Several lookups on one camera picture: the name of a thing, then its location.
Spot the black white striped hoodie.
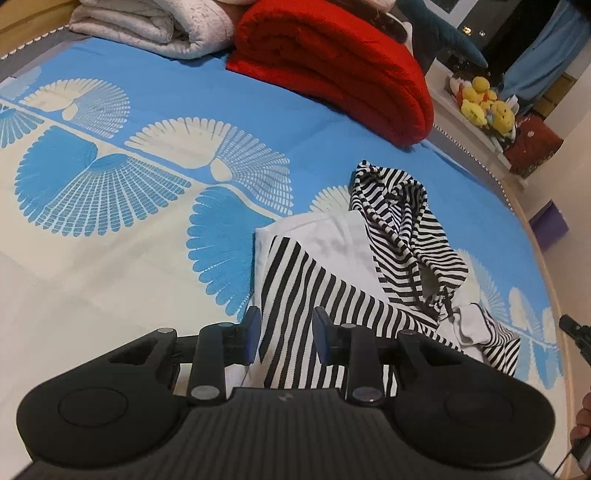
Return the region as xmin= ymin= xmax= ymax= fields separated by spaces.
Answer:
xmin=253 ymin=159 xmax=522 ymax=389

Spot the blue curtain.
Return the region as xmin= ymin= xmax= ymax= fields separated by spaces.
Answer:
xmin=498 ymin=0 xmax=588 ymax=101

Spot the white folded quilt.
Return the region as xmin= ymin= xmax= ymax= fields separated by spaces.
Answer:
xmin=68 ymin=0 xmax=237 ymax=60

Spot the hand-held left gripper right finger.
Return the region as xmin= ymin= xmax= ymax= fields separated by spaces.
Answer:
xmin=312 ymin=306 xmax=476 ymax=406

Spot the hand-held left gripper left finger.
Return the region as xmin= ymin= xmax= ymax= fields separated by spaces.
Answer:
xmin=99 ymin=305 xmax=262 ymax=406

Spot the dark red cushion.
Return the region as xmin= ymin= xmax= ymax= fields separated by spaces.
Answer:
xmin=502 ymin=114 xmax=565 ymax=178

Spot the blue shark plush toy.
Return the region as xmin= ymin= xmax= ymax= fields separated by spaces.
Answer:
xmin=396 ymin=0 xmax=490 ymax=70

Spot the purple box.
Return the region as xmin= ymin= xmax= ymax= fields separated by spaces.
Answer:
xmin=527 ymin=200 xmax=567 ymax=251

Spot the person's right hand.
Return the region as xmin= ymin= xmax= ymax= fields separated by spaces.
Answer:
xmin=569 ymin=392 xmax=591 ymax=443

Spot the red fleece blanket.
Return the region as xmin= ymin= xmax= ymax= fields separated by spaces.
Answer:
xmin=225 ymin=1 xmax=435 ymax=149

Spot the yellow duck plush toy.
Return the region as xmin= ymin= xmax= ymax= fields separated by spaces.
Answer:
xmin=461 ymin=76 xmax=498 ymax=126

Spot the blue cream printed bed sheet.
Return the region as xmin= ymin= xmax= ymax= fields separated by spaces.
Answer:
xmin=0 ymin=34 xmax=566 ymax=444

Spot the yellow bear plush toy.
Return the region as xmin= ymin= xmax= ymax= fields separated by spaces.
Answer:
xmin=484 ymin=99 xmax=520 ymax=137

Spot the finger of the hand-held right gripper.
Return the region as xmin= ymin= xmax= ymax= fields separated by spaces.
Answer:
xmin=558 ymin=314 xmax=591 ymax=366

